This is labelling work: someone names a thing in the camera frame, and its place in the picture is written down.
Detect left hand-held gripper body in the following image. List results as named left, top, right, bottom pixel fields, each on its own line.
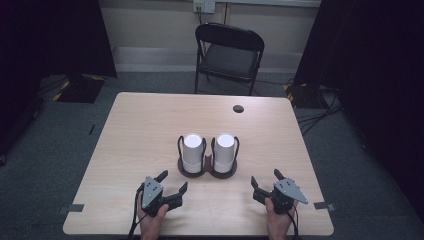
left=137, top=175, right=169, bottom=218

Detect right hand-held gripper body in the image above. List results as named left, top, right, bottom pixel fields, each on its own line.
left=265, top=177, right=309, bottom=215

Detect dark brown cup holder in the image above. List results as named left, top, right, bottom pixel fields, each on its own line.
left=176, top=134, right=241, bottom=180

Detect person's left hand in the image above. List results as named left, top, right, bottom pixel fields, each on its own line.
left=136, top=190, right=171, bottom=236

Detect person's right hand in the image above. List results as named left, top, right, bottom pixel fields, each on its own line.
left=264, top=197, right=299, bottom=236

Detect grey tape strip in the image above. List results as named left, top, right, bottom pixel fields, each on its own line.
left=313, top=201, right=337, bottom=213
left=57, top=203, right=85, bottom=215

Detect black stand base striped tape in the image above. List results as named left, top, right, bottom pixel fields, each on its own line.
left=283, top=81, right=322, bottom=110
left=52, top=73, right=108, bottom=104

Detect black folding chair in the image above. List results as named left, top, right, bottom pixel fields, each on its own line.
left=194, top=22, right=266, bottom=97

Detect black curtain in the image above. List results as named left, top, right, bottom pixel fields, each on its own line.
left=0, top=0, right=118, bottom=158
left=293, top=0, right=424, bottom=223

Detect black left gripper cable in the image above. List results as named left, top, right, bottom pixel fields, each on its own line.
left=126, top=185, right=149, bottom=240

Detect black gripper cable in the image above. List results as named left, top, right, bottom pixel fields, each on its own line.
left=285, top=204, right=300, bottom=240
left=126, top=185, right=149, bottom=240

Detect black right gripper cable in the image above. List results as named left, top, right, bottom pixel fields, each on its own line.
left=285, top=204, right=300, bottom=240

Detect black floor cables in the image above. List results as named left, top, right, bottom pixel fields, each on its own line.
left=295, top=85, right=344, bottom=137

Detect grey wall trunking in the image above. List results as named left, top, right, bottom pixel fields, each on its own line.
left=214, top=0, right=322, bottom=9

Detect white wall socket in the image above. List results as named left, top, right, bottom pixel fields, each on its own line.
left=193, top=0, right=217, bottom=15

